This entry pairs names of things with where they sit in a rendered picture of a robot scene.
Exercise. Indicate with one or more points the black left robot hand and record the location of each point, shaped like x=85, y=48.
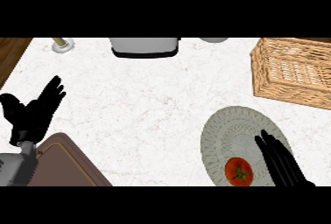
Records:
x=36, y=112

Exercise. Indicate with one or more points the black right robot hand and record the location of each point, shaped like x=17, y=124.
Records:
x=283, y=163

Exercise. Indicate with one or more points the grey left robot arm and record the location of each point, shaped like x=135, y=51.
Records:
x=20, y=164

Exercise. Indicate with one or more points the red tomato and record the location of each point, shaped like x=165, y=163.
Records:
x=239, y=171

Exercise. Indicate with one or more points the grey round woven placemat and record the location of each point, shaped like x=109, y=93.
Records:
x=233, y=137

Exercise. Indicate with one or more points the tan wicker basket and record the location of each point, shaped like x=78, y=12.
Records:
x=293, y=71

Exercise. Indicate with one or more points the brown cutting board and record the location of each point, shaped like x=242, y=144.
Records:
x=64, y=164

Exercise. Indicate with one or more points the grey and black appliance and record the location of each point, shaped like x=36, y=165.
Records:
x=146, y=46

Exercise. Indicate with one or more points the pale grey round object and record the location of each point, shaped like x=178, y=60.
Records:
x=214, y=40

